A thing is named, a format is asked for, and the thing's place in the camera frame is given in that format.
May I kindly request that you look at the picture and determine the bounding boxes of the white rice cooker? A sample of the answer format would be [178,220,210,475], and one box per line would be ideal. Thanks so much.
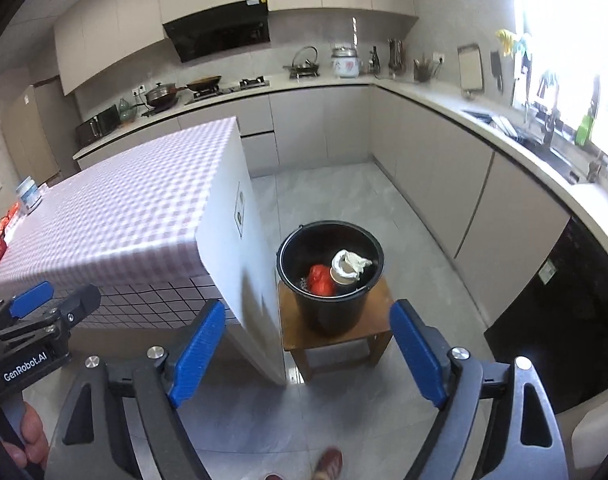
[331,44,361,79]

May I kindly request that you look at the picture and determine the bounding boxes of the grey cutting board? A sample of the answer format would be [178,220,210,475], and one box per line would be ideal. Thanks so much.
[457,43,484,98]

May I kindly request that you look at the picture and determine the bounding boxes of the beige refrigerator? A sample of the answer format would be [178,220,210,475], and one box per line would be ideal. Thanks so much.
[1,80,65,186]

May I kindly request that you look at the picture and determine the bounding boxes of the lower kitchen cabinets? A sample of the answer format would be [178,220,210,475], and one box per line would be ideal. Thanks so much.
[74,82,599,331]

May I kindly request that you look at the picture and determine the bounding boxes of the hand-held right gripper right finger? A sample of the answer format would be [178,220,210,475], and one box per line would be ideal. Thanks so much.
[389,299,569,480]

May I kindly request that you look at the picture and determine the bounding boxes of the black cleaver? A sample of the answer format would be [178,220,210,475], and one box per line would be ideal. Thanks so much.
[490,50,504,92]

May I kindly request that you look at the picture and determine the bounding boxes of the black pan with glass lid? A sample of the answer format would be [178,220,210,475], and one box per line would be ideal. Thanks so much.
[145,82,189,108]

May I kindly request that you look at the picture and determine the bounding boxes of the window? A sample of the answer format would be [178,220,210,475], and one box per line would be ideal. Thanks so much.
[508,0,608,161]

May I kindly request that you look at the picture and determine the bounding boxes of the white tiled kitchen island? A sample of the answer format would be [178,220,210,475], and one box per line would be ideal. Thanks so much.
[0,116,289,387]

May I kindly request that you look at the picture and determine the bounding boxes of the metal utensil holder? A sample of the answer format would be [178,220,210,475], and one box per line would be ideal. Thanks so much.
[386,38,405,79]

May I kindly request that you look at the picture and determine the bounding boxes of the island socket panel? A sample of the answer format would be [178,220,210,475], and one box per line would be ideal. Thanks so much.
[232,182,247,238]

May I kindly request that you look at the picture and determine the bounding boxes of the orange plastic bag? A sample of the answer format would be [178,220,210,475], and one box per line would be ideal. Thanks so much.
[308,264,336,296]

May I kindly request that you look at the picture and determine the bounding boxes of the yellow rubber glove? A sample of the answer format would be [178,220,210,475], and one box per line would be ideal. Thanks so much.
[496,29,517,58]

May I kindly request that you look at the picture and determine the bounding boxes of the black gas stove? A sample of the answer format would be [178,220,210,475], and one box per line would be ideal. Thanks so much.
[185,77,271,106]

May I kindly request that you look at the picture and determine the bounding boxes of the black microwave oven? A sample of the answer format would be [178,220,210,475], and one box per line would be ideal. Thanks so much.
[75,105,121,146]

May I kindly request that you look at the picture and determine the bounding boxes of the person's left hand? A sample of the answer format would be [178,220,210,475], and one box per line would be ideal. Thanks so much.
[4,400,50,471]

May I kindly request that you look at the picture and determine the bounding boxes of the kitchen sink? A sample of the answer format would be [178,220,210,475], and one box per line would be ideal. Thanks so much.
[461,109,582,183]

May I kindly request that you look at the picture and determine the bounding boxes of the blue paper cup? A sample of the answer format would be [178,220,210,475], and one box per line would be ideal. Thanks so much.
[330,252,365,287]

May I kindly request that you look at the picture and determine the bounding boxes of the black range hood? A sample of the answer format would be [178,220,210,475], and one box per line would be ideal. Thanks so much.
[163,0,271,63]

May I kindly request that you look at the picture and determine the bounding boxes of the metal pot with arched handle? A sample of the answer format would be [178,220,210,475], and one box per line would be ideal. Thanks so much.
[283,46,319,79]

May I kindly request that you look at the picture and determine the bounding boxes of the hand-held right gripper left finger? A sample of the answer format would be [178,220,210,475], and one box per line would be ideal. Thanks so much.
[44,299,226,480]

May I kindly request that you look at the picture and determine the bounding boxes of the metal faucet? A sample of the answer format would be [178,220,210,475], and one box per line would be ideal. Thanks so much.
[538,72,564,146]

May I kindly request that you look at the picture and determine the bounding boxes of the black plastic bucket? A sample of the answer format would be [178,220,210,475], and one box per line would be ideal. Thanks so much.
[276,220,385,337]

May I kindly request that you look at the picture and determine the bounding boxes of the green bottle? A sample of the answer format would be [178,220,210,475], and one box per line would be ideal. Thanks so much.
[576,105,597,147]

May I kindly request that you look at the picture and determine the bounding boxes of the white cloth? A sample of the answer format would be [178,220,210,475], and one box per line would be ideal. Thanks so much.
[336,249,375,275]

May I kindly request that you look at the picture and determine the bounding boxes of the white jar with blue label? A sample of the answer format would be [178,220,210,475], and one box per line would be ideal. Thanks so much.
[15,176,44,211]

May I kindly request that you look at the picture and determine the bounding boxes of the wooden stool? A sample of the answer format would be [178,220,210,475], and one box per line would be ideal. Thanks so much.
[278,275,395,383]

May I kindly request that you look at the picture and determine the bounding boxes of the black wok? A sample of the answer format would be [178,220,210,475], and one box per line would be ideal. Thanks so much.
[186,76,223,93]

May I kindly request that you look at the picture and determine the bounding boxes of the black built-in dishwasher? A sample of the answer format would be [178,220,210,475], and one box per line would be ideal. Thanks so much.
[484,215,608,416]

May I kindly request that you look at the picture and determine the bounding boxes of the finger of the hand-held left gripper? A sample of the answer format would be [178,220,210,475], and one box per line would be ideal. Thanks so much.
[46,284,101,341]
[0,281,55,333]

